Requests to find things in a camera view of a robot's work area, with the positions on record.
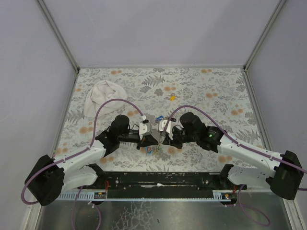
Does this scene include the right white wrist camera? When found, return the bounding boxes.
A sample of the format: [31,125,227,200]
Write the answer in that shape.
[158,120,175,140]

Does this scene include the aluminium frame profiles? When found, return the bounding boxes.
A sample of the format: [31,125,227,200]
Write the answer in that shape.
[36,0,307,230]

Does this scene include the blue tag key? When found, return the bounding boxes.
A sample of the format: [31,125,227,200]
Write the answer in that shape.
[155,115,164,124]

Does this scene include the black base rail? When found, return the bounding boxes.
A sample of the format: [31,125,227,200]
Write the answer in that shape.
[83,172,241,199]

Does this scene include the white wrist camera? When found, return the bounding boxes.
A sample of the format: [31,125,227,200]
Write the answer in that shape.
[158,120,175,140]
[139,115,152,140]

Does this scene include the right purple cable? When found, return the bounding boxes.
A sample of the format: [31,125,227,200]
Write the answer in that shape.
[162,105,307,227]

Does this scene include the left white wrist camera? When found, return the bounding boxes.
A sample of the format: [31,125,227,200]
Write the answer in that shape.
[139,115,152,140]

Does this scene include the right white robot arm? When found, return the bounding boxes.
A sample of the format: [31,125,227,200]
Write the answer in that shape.
[159,112,304,200]

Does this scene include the floral table mat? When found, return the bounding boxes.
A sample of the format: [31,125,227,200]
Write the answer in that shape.
[54,68,262,172]

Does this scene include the purple cable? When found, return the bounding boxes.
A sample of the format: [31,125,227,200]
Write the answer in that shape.
[21,98,147,205]
[162,105,307,227]

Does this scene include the yellow tag key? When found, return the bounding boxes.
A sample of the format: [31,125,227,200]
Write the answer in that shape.
[167,93,176,101]

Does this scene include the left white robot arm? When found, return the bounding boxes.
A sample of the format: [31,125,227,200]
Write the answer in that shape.
[24,115,157,206]

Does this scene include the white crumpled cloth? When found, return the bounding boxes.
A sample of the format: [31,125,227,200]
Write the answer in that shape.
[83,80,128,118]

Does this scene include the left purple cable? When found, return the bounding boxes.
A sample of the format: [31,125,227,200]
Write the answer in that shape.
[21,98,147,205]

